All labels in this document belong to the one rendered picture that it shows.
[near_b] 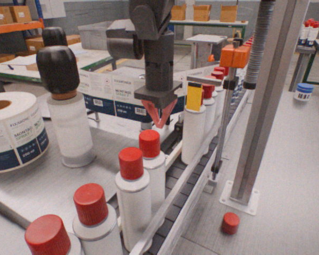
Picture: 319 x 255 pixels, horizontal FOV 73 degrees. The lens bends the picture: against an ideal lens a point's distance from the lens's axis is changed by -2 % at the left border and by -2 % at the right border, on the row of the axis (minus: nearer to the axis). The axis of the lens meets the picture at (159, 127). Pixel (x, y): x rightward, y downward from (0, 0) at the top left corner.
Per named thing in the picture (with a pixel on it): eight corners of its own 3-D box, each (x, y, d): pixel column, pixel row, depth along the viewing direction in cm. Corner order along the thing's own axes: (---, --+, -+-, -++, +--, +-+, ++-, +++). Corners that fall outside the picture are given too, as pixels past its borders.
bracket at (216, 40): (199, 36, 86) (199, 33, 85) (227, 38, 81) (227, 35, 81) (186, 41, 76) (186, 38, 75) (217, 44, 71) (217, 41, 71)
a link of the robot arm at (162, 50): (168, 29, 36) (178, 26, 41) (131, 28, 39) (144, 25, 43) (167, 69, 40) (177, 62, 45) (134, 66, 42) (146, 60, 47)
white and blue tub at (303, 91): (291, 98, 110) (295, 85, 107) (296, 94, 114) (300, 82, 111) (306, 102, 106) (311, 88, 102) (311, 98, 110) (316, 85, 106)
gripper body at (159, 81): (133, 100, 44) (130, 63, 40) (157, 85, 52) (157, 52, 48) (161, 107, 41) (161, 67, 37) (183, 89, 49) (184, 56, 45)
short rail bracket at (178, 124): (176, 142, 77) (177, 111, 70) (193, 147, 74) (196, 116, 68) (172, 147, 74) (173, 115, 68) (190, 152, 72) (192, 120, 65)
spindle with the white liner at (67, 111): (80, 144, 67) (56, 42, 51) (102, 153, 63) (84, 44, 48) (55, 161, 60) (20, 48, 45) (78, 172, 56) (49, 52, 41)
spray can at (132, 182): (134, 224, 43) (126, 138, 33) (157, 236, 41) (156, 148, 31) (118, 246, 39) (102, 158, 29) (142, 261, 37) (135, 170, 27)
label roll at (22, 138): (-48, 166, 58) (-77, 119, 51) (13, 128, 75) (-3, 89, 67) (14, 179, 54) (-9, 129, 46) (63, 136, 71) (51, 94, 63)
